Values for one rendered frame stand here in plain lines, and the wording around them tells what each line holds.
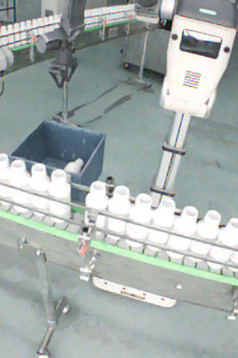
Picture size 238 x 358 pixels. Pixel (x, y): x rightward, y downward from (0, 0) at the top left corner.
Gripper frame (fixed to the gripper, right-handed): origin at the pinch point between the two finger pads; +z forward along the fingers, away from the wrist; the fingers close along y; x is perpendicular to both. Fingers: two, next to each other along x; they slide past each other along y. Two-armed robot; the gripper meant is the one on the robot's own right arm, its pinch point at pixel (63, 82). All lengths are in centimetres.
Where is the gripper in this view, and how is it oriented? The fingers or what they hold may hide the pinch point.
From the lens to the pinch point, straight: 118.4
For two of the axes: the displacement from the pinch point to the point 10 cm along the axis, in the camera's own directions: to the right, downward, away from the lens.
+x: 9.4, 2.9, -1.6
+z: -1.0, 7.2, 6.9
